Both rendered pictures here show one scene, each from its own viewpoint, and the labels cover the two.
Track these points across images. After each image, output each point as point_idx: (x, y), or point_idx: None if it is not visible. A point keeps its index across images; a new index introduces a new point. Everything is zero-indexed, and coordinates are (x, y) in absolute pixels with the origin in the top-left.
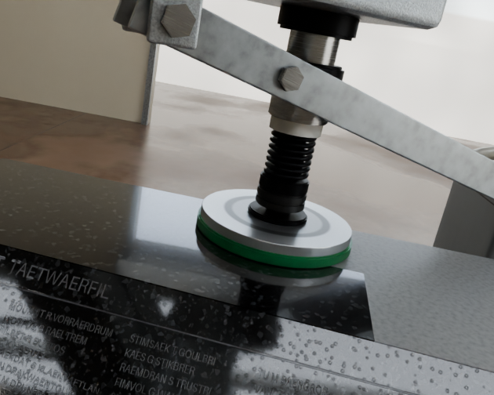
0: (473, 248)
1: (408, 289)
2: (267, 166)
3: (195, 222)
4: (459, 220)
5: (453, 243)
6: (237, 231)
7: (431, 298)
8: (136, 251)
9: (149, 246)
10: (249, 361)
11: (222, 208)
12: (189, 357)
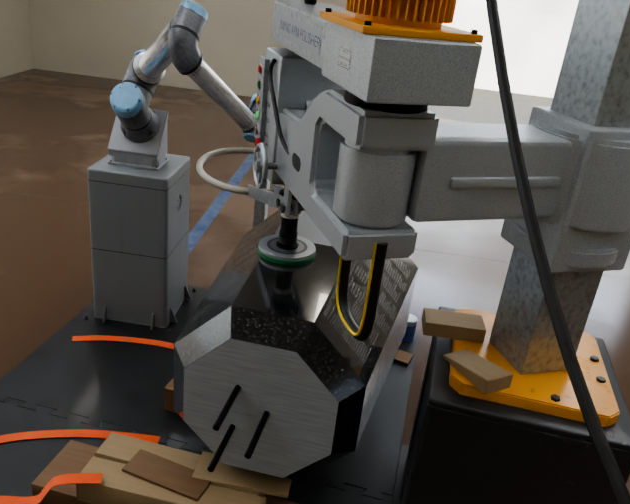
0: (148, 217)
1: (319, 238)
2: (291, 231)
3: (287, 265)
4: (118, 206)
5: (121, 221)
6: (309, 254)
7: (323, 236)
8: (318, 276)
9: (313, 274)
10: (353, 272)
11: (287, 254)
12: (352, 281)
